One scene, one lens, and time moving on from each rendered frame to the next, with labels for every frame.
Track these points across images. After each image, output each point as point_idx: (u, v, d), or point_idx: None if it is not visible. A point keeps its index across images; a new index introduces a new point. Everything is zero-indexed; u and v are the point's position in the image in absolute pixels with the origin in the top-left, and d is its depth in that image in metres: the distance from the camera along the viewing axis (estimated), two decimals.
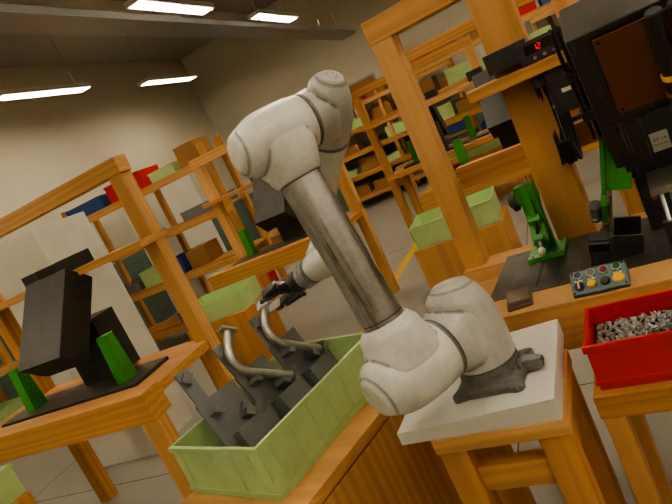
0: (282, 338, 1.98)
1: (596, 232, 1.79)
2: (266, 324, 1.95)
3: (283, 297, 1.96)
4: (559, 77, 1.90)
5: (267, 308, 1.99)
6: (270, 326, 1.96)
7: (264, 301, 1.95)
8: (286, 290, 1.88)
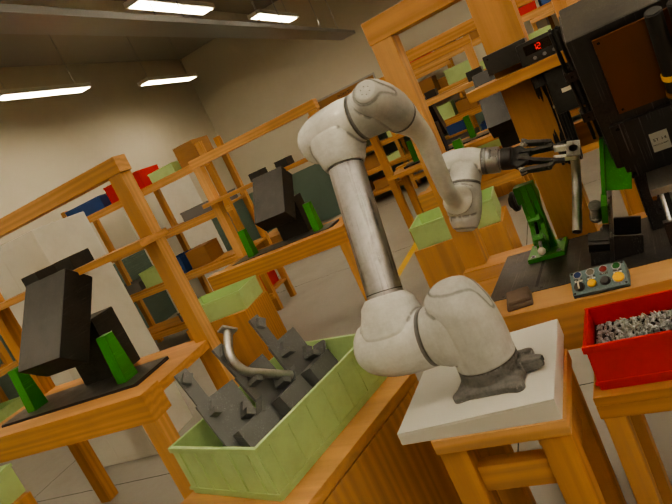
0: (574, 186, 1.89)
1: (596, 232, 1.79)
2: (571, 163, 1.89)
3: (543, 159, 1.86)
4: (559, 77, 1.90)
5: None
6: (572, 168, 1.89)
7: (557, 147, 1.87)
8: None
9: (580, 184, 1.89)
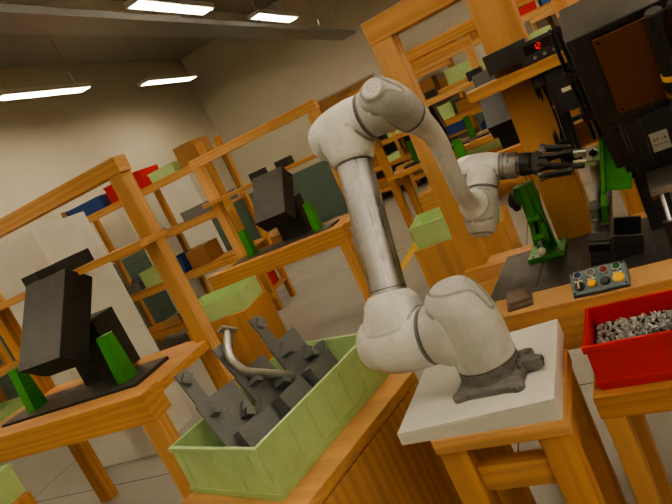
0: (594, 192, 1.87)
1: (596, 232, 1.79)
2: (590, 169, 1.87)
3: (563, 164, 1.84)
4: (559, 77, 1.90)
5: None
6: (591, 174, 1.87)
7: (576, 152, 1.85)
8: None
9: (600, 190, 1.87)
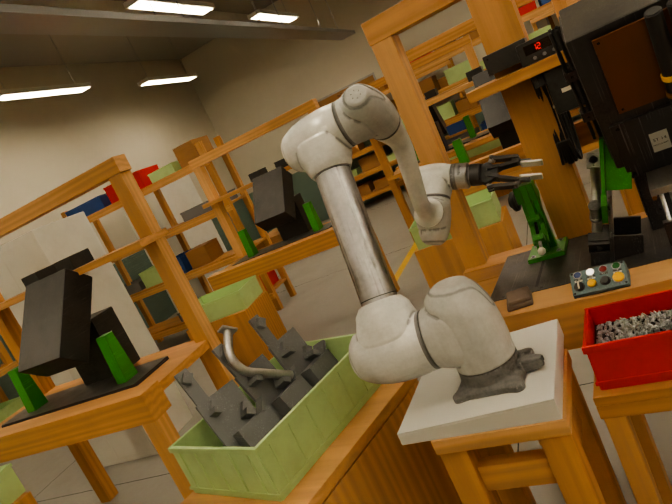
0: (594, 199, 1.86)
1: (596, 232, 1.79)
2: (590, 175, 1.86)
3: (510, 177, 1.90)
4: (559, 77, 1.90)
5: None
6: (591, 180, 1.85)
7: (524, 162, 1.91)
8: None
9: (600, 197, 1.86)
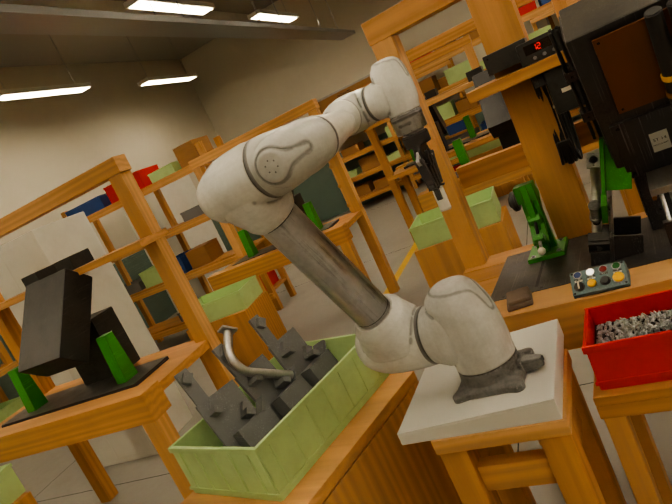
0: (594, 199, 1.86)
1: (596, 232, 1.79)
2: (590, 175, 1.86)
3: None
4: (559, 77, 1.90)
5: None
6: (591, 180, 1.85)
7: (439, 191, 1.61)
8: (427, 153, 1.58)
9: (600, 197, 1.86)
